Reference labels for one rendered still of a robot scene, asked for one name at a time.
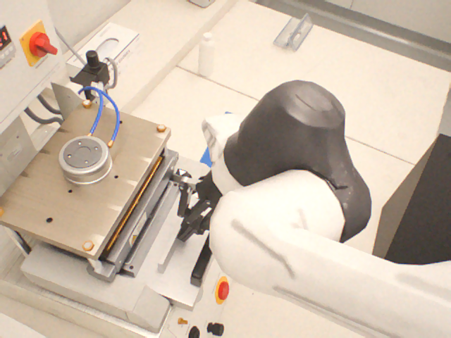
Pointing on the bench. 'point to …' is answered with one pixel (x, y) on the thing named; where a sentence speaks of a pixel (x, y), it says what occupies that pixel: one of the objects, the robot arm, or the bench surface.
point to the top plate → (84, 177)
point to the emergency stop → (223, 290)
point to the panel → (211, 315)
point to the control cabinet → (27, 80)
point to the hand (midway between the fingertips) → (189, 227)
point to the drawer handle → (201, 265)
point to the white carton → (109, 49)
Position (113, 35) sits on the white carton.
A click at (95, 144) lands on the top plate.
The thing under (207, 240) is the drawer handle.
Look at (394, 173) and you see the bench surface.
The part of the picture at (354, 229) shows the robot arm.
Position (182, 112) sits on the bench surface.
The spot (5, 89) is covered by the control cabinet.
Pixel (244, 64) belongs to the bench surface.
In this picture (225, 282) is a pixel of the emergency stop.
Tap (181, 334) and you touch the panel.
